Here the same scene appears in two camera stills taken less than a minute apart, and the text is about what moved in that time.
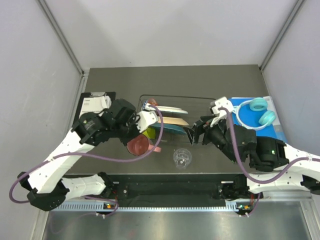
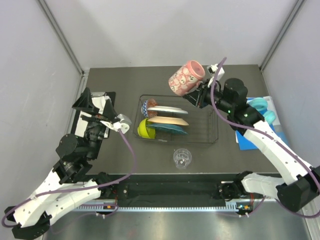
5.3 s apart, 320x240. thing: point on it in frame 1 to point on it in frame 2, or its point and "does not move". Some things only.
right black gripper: x=198 y=126 to x=198 y=97
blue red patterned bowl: x=150 y=101 does not move
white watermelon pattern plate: x=173 y=110 does not move
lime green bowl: x=150 y=133 does not move
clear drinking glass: x=182 y=158 does not move
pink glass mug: x=139 y=145 to x=186 y=77
